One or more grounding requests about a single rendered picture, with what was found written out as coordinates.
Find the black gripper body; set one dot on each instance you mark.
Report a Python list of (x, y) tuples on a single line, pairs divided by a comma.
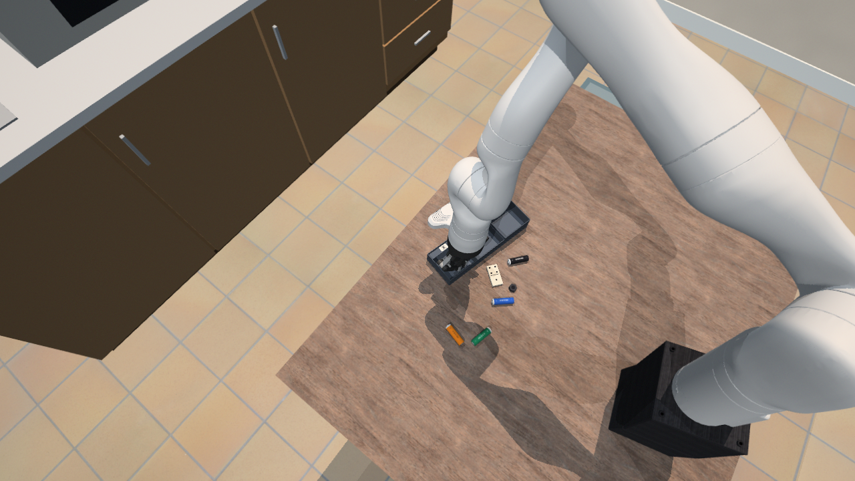
[(456, 254)]

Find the black aa battery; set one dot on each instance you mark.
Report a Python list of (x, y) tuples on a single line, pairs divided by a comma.
[(518, 260)]

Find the grey rack of bins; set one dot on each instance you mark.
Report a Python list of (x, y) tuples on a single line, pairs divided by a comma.
[(501, 230)]

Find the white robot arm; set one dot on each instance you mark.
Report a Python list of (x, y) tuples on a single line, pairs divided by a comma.
[(728, 160)]

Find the orange aa battery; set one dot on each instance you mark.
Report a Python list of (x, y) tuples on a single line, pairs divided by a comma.
[(454, 334)]

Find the green aa battery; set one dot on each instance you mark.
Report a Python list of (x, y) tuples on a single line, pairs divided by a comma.
[(481, 336)]

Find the cream domino tile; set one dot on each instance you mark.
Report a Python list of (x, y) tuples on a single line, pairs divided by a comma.
[(494, 275)]

